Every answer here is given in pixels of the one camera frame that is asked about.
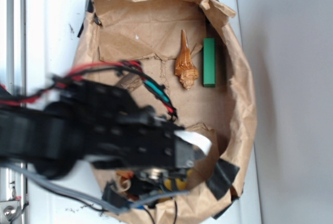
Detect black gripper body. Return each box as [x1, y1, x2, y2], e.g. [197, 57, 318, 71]
[114, 109, 213, 204]

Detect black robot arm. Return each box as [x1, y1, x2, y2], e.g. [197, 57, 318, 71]
[1, 80, 211, 206]

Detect brown wood bark piece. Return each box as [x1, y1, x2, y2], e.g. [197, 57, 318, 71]
[116, 74, 143, 92]

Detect orange spiral seashell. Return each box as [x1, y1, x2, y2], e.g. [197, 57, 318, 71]
[174, 29, 199, 90]

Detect brown paper bag tray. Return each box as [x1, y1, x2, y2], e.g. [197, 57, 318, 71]
[74, 0, 257, 223]

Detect green rectangular block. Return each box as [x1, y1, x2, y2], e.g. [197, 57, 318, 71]
[203, 38, 216, 88]

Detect red and black wires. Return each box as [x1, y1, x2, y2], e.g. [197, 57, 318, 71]
[0, 60, 180, 121]

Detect grey ribbon cable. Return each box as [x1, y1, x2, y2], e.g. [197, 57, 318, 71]
[5, 163, 189, 214]

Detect aluminium extrusion rail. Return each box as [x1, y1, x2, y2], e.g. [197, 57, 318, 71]
[1, 0, 29, 223]

